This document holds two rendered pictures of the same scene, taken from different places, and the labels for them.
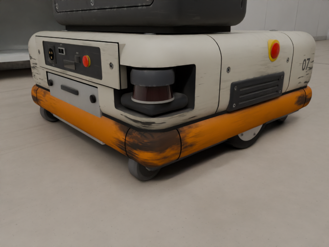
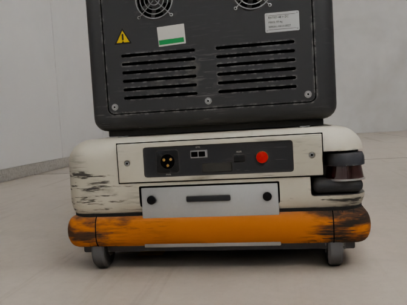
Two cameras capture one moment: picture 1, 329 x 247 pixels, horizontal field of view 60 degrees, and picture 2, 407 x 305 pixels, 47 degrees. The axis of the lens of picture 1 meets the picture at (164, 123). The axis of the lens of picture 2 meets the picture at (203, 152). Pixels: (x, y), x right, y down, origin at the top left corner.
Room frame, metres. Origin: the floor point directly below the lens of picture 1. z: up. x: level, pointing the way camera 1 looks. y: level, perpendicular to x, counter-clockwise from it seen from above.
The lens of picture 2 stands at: (-0.05, 0.83, 0.30)
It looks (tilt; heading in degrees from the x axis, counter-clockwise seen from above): 4 degrees down; 321
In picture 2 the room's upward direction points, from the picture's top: 3 degrees counter-clockwise
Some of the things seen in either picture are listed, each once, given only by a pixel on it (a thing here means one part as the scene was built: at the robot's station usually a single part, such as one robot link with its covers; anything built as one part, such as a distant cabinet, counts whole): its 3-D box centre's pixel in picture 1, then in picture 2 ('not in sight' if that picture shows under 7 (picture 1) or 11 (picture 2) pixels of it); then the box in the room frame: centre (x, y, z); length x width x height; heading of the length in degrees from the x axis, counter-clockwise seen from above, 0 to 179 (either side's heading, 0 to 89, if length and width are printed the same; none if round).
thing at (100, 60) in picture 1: (71, 57); (217, 158); (0.66, 0.21, 0.23); 0.41 x 0.02 x 0.08; 41
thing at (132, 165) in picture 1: (146, 161); (334, 245); (0.52, 0.04, 0.04); 0.07 x 0.03 x 0.07; 131
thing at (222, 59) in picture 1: (170, 71); (226, 174); (0.89, -0.02, 0.16); 0.67 x 0.64 x 0.25; 131
